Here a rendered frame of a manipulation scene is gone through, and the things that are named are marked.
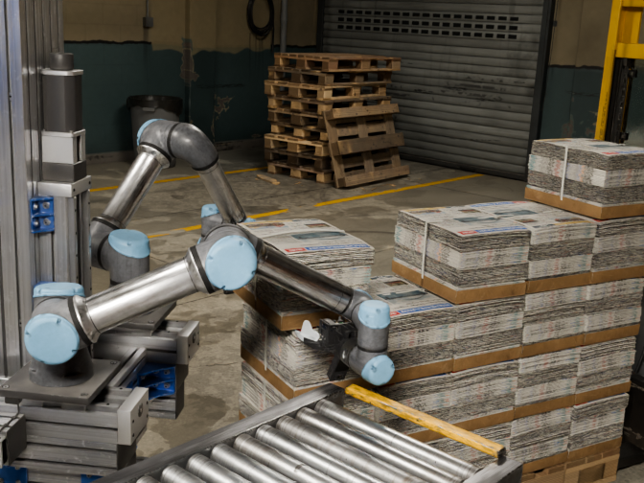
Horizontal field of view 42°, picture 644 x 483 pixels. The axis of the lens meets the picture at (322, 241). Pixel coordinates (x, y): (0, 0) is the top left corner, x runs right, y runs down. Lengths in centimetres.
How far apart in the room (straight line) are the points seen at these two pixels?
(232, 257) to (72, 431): 60
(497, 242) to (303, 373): 76
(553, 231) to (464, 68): 749
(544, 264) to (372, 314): 103
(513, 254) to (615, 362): 73
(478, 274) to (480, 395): 43
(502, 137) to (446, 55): 123
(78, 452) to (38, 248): 53
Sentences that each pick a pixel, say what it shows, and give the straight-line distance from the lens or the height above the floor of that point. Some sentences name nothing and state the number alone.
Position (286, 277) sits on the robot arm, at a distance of 207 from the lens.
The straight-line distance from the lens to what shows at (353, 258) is 242.
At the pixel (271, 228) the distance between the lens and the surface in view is 259.
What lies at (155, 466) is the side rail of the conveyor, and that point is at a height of 80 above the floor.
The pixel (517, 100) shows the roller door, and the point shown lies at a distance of 993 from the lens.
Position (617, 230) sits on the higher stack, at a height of 102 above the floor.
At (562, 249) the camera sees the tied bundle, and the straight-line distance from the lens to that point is 296.
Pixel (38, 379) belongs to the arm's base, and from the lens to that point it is 213.
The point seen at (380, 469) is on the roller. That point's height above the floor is 80.
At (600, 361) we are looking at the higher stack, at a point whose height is 53.
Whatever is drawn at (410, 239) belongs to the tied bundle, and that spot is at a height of 98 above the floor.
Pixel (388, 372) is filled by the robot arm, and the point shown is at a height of 87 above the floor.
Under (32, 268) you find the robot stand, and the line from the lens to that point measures 228.
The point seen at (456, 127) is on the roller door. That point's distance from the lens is 1037.
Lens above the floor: 169
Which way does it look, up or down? 15 degrees down
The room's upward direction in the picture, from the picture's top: 3 degrees clockwise
